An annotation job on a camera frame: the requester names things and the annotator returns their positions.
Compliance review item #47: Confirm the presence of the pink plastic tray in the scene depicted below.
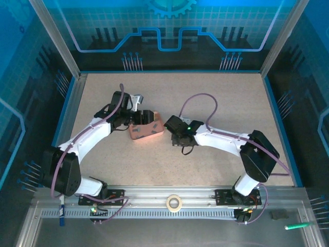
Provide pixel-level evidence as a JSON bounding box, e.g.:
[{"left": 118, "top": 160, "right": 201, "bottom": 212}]
[{"left": 127, "top": 111, "right": 166, "bottom": 142}]

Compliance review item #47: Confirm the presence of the masking tape roll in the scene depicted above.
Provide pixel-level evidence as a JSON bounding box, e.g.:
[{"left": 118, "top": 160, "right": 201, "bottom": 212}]
[{"left": 166, "top": 194, "right": 183, "bottom": 213}]

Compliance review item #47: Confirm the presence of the blue table border trim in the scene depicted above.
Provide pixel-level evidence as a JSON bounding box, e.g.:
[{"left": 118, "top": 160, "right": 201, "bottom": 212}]
[{"left": 38, "top": 69, "right": 304, "bottom": 188}]

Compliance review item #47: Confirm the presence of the brushed metal front panel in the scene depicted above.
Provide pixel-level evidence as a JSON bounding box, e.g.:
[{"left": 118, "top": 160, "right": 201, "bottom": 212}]
[{"left": 15, "top": 216, "right": 318, "bottom": 247}]

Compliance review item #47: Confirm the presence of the blue white marker pen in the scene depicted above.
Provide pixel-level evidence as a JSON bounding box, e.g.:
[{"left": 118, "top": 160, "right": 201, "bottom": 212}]
[{"left": 59, "top": 196, "right": 66, "bottom": 227}]

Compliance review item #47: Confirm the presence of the black cloth scrap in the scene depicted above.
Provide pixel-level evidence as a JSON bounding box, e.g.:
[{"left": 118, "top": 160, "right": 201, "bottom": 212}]
[{"left": 269, "top": 209, "right": 289, "bottom": 221}]

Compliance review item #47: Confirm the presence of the green pen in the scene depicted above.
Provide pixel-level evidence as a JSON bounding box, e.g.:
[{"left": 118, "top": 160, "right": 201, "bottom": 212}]
[{"left": 284, "top": 221, "right": 315, "bottom": 231}]

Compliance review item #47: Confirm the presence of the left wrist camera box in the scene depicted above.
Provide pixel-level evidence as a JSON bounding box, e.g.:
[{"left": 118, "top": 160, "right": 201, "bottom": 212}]
[{"left": 129, "top": 93, "right": 145, "bottom": 112}]

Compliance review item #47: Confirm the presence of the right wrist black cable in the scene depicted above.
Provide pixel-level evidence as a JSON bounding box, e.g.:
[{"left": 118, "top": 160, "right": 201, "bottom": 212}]
[{"left": 181, "top": 144, "right": 196, "bottom": 156}]

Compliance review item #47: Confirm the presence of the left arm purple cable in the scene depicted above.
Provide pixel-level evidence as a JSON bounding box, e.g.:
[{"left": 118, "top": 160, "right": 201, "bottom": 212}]
[{"left": 50, "top": 82, "right": 129, "bottom": 225}]

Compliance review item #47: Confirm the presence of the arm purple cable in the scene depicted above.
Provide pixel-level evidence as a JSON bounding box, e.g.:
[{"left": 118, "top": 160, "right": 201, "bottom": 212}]
[
  {"left": 50, "top": 82, "right": 129, "bottom": 225},
  {"left": 179, "top": 93, "right": 293, "bottom": 226}
]

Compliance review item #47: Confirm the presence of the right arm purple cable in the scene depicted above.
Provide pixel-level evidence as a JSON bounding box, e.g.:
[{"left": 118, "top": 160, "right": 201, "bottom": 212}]
[{"left": 179, "top": 93, "right": 293, "bottom": 226}]

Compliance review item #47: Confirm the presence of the aluminium front rail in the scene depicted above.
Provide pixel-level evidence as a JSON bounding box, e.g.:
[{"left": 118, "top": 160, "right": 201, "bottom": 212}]
[{"left": 30, "top": 185, "right": 310, "bottom": 210}]

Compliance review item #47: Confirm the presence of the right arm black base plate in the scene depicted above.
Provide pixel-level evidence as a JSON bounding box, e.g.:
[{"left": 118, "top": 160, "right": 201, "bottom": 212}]
[{"left": 215, "top": 188, "right": 263, "bottom": 207}]

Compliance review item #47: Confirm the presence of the aluminium frame post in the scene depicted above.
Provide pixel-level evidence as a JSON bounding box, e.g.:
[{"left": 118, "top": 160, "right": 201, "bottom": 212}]
[
  {"left": 27, "top": 0, "right": 87, "bottom": 80},
  {"left": 260, "top": 0, "right": 310, "bottom": 78}
]

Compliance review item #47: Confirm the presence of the slotted grey cable duct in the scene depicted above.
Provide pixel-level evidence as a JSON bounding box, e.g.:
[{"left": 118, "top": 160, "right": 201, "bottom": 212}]
[{"left": 40, "top": 208, "right": 241, "bottom": 220}]

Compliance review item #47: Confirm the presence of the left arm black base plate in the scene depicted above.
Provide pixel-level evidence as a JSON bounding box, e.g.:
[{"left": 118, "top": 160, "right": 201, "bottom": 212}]
[{"left": 78, "top": 189, "right": 125, "bottom": 206}]

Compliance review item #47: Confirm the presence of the right black connector bracket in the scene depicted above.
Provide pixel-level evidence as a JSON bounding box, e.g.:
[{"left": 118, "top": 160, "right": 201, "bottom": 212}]
[{"left": 234, "top": 207, "right": 254, "bottom": 224}]

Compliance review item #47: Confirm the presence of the black connector bracket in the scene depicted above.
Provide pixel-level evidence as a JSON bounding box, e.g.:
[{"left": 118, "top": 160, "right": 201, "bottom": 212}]
[
  {"left": 88, "top": 204, "right": 109, "bottom": 225},
  {"left": 234, "top": 207, "right": 254, "bottom": 224}
]

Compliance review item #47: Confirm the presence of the left black connector bracket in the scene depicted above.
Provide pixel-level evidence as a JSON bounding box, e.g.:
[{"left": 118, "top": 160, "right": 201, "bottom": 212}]
[{"left": 88, "top": 204, "right": 109, "bottom": 225}]

